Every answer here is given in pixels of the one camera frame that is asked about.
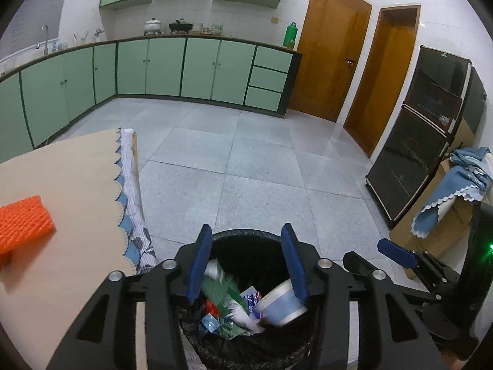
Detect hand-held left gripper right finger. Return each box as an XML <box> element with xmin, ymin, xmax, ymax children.
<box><xmin>281</xmin><ymin>223</ymin><xmax>445</xmax><ymax>370</ymax></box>

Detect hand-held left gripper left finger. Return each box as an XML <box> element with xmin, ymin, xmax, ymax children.
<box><xmin>45</xmin><ymin>224</ymin><xmax>214</xmax><ymax>370</ymax></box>

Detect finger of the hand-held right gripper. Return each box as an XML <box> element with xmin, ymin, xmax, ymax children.
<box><xmin>377</xmin><ymin>238</ymin><xmax>462</xmax><ymax>302</ymax></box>
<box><xmin>343</xmin><ymin>251</ymin><xmax>440</xmax><ymax>315</ymax></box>

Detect green and white plastic bag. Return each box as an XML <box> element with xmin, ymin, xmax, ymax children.
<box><xmin>202</xmin><ymin>260</ymin><xmax>266</xmax><ymax>340</ymax></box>

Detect white paper cup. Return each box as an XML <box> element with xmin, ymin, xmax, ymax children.
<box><xmin>252</xmin><ymin>278</ymin><xmax>308</xmax><ymax>327</ymax></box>

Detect black trash bin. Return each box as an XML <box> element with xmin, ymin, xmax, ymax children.
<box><xmin>178</xmin><ymin>229</ymin><xmax>349</xmax><ymax>370</ymax></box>

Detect large cardboard box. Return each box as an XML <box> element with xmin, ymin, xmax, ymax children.
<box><xmin>389</xmin><ymin>157</ymin><xmax>493</xmax><ymax>280</ymax></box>

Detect blue and white packet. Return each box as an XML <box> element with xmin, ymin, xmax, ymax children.
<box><xmin>243</xmin><ymin>286</ymin><xmax>263</xmax><ymax>305</ymax></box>

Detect floral patterned tablecloth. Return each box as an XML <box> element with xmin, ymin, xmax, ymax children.
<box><xmin>115</xmin><ymin>127</ymin><xmax>158</xmax><ymax>277</ymax></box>

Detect blue scalloped cloth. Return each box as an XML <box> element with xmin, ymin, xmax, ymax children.
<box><xmin>412</xmin><ymin>146</ymin><xmax>493</xmax><ymax>240</ymax></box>

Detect black glass cabinet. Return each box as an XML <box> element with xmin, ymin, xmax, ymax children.
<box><xmin>365</xmin><ymin>45</ymin><xmax>487</xmax><ymax>230</ymax></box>

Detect wooden table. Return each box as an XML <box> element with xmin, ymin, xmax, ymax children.
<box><xmin>131</xmin><ymin>131</ymin><xmax>140</xmax><ymax>187</ymax></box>

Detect beige scalloped tablecloth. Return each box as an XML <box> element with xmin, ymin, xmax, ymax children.
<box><xmin>0</xmin><ymin>128</ymin><xmax>148</xmax><ymax>370</ymax></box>

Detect plain wooden door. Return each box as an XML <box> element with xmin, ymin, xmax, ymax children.
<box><xmin>343</xmin><ymin>5</ymin><xmax>422</xmax><ymax>158</ymax></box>

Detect orange foam net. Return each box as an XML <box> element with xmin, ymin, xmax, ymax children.
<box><xmin>0</xmin><ymin>195</ymin><xmax>57</xmax><ymax>266</ymax></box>

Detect green kitchen base cabinets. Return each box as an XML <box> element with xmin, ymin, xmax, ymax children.
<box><xmin>0</xmin><ymin>35</ymin><xmax>304</xmax><ymax>162</ymax></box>

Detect green plastic bottle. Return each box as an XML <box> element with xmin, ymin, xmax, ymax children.
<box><xmin>283</xmin><ymin>22</ymin><xmax>298</xmax><ymax>49</ymax></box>

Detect black wok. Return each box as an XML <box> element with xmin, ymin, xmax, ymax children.
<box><xmin>169</xmin><ymin>18</ymin><xmax>194</xmax><ymax>35</ymax></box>

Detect chrome sink faucet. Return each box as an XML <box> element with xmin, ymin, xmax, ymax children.
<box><xmin>36</xmin><ymin>24</ymin><xmax>51</xmax><ymax>55</ymax></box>

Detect grey window blind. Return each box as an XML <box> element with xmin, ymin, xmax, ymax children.
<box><xmin>0</xmin><ymin>0</ymin><xmax>75</xmax><ymax>64</ymax></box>

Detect wooden door with handle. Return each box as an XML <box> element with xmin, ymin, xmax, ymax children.
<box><xmin>287</xmin><ymin>0</ymin><xmax>373</xmax><ymax>124</ymax></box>

